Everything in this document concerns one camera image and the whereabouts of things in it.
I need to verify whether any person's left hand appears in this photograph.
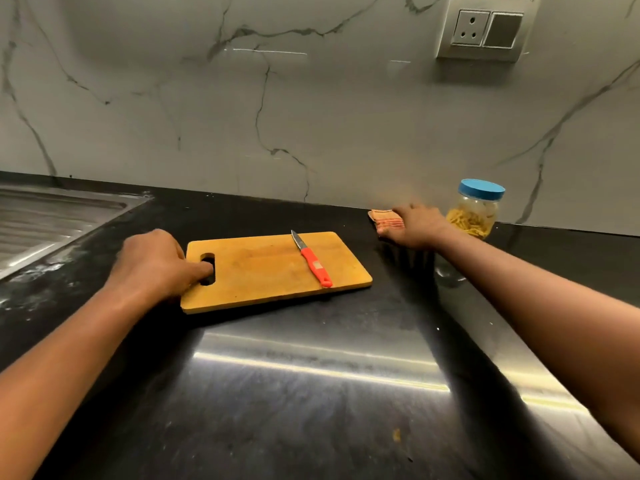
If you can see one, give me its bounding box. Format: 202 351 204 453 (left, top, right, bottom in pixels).
107 228 215 305

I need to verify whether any steel sink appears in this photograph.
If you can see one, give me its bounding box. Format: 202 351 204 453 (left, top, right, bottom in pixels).
0 183 153 281

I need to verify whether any person's left forearm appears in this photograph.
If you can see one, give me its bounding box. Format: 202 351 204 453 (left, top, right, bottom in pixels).
0 282 151 480

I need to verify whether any grey wall switch plate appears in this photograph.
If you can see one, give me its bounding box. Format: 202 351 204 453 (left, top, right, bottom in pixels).
435 0 543 63

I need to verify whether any red handled knife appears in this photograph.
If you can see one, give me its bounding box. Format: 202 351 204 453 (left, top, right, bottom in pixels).
291 229 334 289

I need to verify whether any wooden cutting board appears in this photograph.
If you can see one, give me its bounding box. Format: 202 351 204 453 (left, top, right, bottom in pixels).
179 231 374 315

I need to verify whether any orange checked cloth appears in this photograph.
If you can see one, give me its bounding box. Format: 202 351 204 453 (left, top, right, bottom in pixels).
368 209 405 231

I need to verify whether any blue-lidded plastic jar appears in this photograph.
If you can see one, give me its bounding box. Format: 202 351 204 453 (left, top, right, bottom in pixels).
445 178 507 241

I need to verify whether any blue jar lid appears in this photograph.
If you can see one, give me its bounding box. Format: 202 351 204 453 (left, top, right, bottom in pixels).
458 178 507 202

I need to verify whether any person's right hand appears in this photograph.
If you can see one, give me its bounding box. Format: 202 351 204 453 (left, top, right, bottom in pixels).
375 203 453 251

